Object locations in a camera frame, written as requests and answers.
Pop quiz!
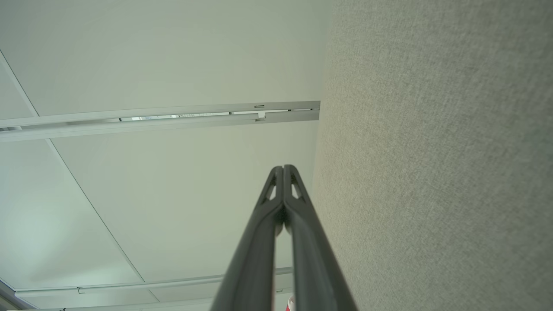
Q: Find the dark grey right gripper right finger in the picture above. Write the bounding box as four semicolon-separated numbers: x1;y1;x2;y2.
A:
284;165;358;311

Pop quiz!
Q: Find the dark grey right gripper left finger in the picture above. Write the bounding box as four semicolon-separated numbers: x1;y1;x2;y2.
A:
210;165;285;311

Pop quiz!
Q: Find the wide aluminium ceiling track rail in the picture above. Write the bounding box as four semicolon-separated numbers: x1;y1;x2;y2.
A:
0;101;321;143

